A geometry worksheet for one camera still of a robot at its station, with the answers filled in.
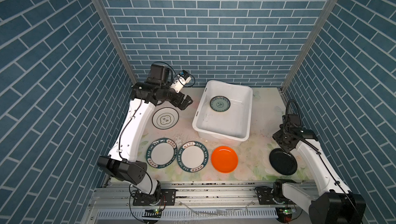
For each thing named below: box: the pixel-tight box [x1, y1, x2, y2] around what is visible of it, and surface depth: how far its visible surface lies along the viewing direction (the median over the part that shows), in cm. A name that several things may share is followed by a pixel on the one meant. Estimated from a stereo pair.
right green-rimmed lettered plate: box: [176, 140, 209, 173], surface depth 88 cm
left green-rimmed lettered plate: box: [145, 137, 178, 169], surface depth 89 cm
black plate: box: [269, 148, 298, 176], surface depth 85 cm
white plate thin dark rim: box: [152, 107, 180, 130], surface depth 104 cm
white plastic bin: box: [192, 80, 254, 147], surface depth 106 cm
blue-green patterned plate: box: [209, 95, 231, 112], surface depth 114 cm
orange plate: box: [210, 145, 239, 174], surface depth 87 cm
